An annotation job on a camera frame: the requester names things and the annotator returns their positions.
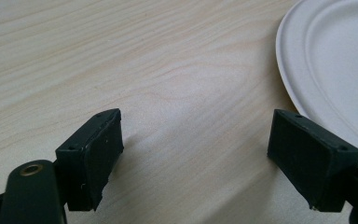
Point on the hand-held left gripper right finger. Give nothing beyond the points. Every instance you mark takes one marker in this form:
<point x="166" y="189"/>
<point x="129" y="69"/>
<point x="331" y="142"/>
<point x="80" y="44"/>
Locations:
<point x="310" y="158"/>

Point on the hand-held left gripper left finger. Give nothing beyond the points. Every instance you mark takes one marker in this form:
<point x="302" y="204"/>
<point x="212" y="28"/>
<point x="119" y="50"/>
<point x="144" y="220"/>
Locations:
<point x="90" y="161"/>

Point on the white paper plate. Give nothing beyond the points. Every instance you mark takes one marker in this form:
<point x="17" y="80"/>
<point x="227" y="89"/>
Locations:
<point x="335" y="68"/>

